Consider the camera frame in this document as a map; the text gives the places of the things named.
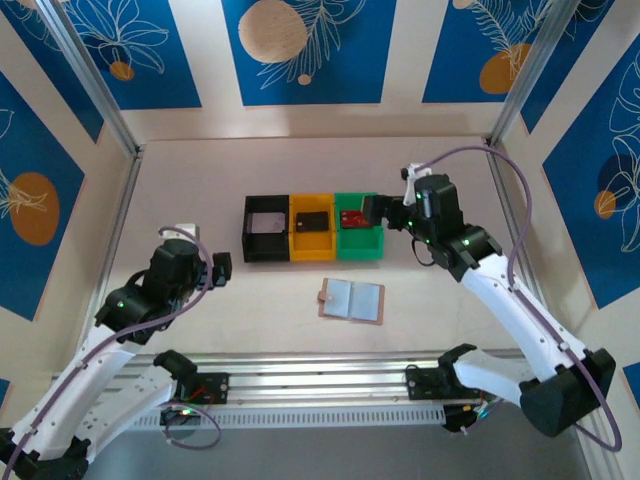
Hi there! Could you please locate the white card red blossom print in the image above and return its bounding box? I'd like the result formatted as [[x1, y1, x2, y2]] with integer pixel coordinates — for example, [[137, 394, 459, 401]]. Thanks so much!
[[248, 212, 287, 235]]

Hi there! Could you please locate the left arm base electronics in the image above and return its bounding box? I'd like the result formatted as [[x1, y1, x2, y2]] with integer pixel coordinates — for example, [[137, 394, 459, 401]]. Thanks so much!
[[158, 399, 202, 442]]

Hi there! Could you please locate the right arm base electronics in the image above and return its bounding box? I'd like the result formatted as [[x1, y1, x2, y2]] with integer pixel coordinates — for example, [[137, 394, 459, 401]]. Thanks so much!
[[442, 399, 496, 435]]

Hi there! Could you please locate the black card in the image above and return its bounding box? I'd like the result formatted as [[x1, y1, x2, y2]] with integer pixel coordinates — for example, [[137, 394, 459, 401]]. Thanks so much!
[[294, 210, 331, 233]]

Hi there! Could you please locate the green plastic bin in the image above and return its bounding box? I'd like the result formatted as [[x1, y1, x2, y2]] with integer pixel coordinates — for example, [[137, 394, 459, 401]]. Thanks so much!
[[333, 192, 386, 261]]

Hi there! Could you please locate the black plastic bin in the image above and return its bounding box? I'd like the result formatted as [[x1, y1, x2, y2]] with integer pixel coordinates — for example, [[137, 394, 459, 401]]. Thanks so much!
[[240, 194, 293, 264]]

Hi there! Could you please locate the yellow plastic bin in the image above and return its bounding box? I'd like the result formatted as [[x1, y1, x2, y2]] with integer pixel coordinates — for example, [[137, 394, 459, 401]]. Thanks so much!
[[288, 193, 339, 262]]

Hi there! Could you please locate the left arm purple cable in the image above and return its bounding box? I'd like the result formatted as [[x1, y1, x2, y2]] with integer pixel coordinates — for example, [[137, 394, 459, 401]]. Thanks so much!
[[7, 225, 222, 466]]

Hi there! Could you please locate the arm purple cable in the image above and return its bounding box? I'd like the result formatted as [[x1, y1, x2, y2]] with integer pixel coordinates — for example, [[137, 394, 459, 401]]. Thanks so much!
[[7, 225, 222, 466], [427, 144, 624, 451]]

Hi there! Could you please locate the aluminium side rail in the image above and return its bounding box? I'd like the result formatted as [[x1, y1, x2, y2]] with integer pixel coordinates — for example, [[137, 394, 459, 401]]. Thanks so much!
[[72, 144, 147, 372], [483, 138, 564, 359]]

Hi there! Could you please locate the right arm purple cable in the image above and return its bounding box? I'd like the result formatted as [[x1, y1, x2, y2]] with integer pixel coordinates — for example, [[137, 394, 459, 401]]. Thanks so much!
[[427, 144, 624, 451]]

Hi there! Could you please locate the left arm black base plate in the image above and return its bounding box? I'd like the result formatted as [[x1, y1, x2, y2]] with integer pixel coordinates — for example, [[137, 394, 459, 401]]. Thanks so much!
[[172, 372, 230, 405]]

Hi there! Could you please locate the aluminium rail frame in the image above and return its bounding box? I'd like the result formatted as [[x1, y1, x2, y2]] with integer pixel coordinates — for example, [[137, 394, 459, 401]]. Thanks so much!
[[42, 351, 594, 414]]

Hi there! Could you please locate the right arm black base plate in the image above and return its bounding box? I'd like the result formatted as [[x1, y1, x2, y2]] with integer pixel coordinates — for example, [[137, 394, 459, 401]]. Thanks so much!
[[405, 367, 454, 401]]

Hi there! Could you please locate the white slotted cable duct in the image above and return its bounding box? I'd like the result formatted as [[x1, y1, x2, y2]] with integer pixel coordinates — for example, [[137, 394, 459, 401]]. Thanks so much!
[[63, 405, 447, 430]]

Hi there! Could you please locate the aluminium corner post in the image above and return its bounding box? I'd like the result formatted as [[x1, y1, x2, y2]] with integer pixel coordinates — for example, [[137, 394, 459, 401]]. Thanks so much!
[[37, 0, 141, 157], [488, 0, 584, 150]]

